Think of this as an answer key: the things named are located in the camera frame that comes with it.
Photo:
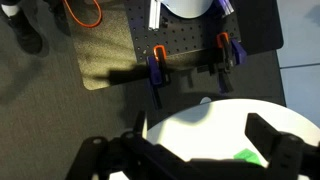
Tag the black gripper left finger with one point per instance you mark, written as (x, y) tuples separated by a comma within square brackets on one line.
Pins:
[(133, 156)]

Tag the black shoe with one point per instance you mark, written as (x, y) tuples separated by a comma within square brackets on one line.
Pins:
[(26, 36), (60, 16)]

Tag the aluminium profile bar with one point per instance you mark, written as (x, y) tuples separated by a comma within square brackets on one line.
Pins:
[(224, 6), (155, 15)]

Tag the black perforated breadboard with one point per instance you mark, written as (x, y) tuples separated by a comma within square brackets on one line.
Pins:
[(186, 36)]

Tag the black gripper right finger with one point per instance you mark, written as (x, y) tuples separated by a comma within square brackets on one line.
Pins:
[(286, 153)]

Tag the green block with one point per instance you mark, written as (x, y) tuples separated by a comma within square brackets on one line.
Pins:
[(246, 156)]

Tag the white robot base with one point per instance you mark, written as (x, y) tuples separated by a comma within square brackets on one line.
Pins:
[(186, 6)]

